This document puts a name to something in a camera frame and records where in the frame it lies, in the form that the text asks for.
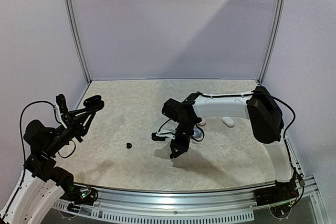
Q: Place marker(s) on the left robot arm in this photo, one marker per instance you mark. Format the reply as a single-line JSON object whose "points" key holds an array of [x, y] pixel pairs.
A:
{"points": [[43, 182]]}

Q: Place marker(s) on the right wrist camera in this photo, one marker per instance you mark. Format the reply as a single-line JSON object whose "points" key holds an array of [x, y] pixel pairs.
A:
{"points": [[162, 136]]}

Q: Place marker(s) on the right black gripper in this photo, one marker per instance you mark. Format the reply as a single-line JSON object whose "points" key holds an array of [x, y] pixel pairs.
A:
{"points": [[180, 140]]}

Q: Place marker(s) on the pink charging case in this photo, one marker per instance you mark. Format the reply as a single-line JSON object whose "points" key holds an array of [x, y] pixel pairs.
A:
{"points": [[202, 122]]}

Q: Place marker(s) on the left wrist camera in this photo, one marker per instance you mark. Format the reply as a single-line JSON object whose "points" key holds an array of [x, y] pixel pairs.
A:
{"points": [[60, 108]]}

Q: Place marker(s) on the purple charging case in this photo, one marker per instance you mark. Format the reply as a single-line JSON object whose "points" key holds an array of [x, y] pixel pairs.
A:
{"points": [[197, 135]]}

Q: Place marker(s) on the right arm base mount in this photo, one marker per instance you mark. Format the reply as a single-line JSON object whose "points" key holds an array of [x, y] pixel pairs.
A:
{"points": [[279, 192]]}

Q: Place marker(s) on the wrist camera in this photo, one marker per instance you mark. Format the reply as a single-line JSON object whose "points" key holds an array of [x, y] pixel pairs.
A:
{"points": [[162, 136], [60, 108]]}

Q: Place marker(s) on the aluminium front rail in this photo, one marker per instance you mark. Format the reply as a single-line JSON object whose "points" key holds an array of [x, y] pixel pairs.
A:
{"points": [[237, 205]]}

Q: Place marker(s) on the black charging case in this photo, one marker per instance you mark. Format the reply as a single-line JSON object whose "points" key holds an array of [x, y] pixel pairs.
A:
{"points": [[94, 102]]}

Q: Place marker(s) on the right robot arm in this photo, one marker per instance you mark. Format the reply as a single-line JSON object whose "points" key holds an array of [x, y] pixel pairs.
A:
{"points": [[258, 106]]}

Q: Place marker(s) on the white charging case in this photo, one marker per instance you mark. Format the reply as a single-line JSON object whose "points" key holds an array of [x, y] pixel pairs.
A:
{"points": [[229, 122]]}

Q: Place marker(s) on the right aluminium frame post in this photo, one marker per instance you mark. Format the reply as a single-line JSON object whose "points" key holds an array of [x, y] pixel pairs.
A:
{"points": [[272, 40]]}

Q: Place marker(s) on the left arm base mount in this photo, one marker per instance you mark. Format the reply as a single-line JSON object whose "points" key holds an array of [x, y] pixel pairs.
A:
{"points": [[79, 194]]}

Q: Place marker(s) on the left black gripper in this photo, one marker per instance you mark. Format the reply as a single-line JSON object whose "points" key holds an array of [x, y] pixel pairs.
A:
{"points": [[74, 123]]}

